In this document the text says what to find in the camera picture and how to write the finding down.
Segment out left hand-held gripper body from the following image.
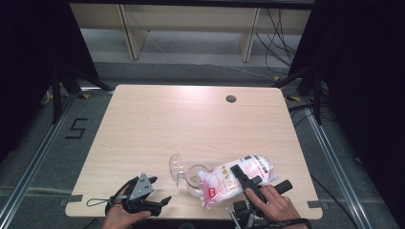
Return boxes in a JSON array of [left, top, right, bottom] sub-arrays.
[[122, 172, 163, 218]]

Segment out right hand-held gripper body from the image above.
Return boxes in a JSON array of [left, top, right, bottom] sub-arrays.
[[226, 178, 293, 229]]

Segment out red and white sugar bag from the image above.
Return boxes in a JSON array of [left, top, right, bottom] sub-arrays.
[[198, 155, 278, 211]]

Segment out clear glass jar with hinged lid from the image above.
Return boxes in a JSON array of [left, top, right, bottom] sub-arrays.
[[168, 153, 212, 198]]

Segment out person's right hand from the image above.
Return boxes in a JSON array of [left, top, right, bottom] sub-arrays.
[[245, 185, 309, 223]]

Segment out person's left hand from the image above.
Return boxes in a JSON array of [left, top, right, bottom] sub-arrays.
[[100, 186, 153, 229]]

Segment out grey tape piece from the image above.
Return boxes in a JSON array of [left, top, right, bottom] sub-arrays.
[[58, 194, 84, 208], [307, 199, 330, 210]]

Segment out black metal stand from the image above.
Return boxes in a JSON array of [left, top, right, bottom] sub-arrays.
[[271, 65, 325, 125], [51, 62, 115, 125]]

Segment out beige wooden shelf unit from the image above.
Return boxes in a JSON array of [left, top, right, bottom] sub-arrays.
[[69, 0, 317, 63]]

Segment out black curtain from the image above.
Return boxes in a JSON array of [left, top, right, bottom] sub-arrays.
[[0, 0, 100, 165], [288, 0, 405, 223]]

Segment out black hand strap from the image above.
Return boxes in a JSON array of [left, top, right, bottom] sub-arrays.
[[104, 176, 139, 216], [254, 218, 311, 229]]

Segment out thin black cord loop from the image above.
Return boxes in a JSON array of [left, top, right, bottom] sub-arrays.
[[86, 198, 111, 208]]

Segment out black floor cables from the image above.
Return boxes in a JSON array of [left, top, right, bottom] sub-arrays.
[[288, 80, 335, 128]]

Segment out silver metal floor rail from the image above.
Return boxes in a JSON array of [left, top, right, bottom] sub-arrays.
[[302, 104, 384, 229], [0, 92, 79, 229]]

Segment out long black floor cable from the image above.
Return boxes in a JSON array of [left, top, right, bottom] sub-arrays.
[[309, 175, 363, 229]]

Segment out white floor cable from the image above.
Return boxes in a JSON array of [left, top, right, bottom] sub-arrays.
[[147, 30, 277, 82]]

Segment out black cable bundle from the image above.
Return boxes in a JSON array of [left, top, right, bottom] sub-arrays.
[[255, 8, 299, 76]]

